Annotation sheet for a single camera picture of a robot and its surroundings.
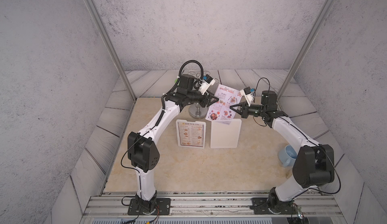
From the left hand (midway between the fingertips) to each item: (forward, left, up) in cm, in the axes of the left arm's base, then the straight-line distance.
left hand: (218, 97), depth 77 cm
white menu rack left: (-9, +14, -20) cm, 26 cm away
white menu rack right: (-9, -5, -19) cm, 22 cm away
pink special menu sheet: (-2, -2, -7) cm, 7 cm away
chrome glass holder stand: (+17, +11, -31) cm, 37 cm away
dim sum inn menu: (-9, +14, -20) cm, 26 cm away
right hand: (-2, -8, -5) cm, 10 cm away
